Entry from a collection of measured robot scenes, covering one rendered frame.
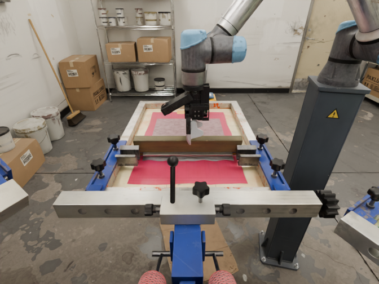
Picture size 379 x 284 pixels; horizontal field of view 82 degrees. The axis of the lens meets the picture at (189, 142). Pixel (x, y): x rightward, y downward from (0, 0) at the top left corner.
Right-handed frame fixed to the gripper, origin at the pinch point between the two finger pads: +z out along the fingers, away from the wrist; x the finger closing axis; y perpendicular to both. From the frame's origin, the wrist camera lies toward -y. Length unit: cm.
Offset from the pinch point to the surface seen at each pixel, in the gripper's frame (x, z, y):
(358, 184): 91, 109, 165
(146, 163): -2.0, 10.1, -16.0
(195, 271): -46.9, 1.6, 1.8
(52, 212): 56, 105, -117
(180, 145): 0.0, 3.4, -2.8
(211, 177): -10.2, 10.4, 8.2
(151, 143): -0.3, 2.3, -13.7
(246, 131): 18.0, 7.4, 26.2
